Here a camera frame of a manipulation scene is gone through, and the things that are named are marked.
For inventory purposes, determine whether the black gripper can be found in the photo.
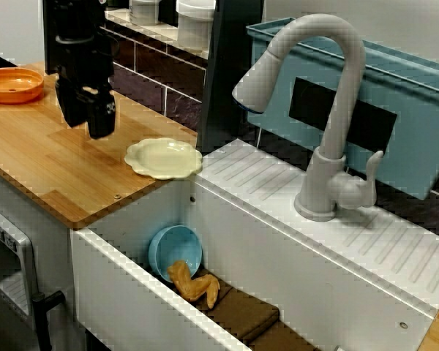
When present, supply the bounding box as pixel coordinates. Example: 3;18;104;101
53;31;118;140

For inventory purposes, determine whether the cream flower-shaped plate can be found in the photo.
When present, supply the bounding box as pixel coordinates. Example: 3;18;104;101
124;137;203;181

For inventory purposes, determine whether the light blue bowl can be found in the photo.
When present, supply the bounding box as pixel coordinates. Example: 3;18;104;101
147;224;203;284

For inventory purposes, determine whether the tan toy chicken wing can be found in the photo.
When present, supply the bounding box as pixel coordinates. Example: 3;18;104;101
166;260;221;309

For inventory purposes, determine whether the orange plate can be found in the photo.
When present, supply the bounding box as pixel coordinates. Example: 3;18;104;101
0;67;45;107

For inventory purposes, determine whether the wooden countertop board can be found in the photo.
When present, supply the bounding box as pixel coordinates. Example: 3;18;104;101
0;61;200;230

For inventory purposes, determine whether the cream shelf ledge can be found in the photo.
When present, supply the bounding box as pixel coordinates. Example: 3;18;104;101
104;9;210;59

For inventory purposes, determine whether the large white jar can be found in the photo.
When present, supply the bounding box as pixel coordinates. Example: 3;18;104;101
176;0;217;49

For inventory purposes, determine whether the grey appliance door panel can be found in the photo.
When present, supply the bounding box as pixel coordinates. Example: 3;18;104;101
0;203;36;322

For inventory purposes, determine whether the white toy sink unit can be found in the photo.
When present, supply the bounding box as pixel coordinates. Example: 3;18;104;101
70;137;439;351

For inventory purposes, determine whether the brown folded cloth mat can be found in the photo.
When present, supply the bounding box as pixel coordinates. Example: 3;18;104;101
195;268;319;351

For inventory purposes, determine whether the black rectangular label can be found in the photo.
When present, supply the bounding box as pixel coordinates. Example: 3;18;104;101
288;76;398;154

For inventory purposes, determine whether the grey toy faucet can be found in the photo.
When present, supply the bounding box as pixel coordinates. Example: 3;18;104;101
231;13;385;223

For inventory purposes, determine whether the teal plastic bin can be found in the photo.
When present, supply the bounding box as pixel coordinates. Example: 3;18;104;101
245;16;439;201

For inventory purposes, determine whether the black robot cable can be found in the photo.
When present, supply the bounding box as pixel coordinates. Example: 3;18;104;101
108;33;121;60

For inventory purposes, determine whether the black upright post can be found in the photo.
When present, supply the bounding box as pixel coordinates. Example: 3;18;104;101
195;0;267;154

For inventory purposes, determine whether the black appliance handle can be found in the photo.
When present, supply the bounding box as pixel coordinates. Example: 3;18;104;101
31;290;65;351

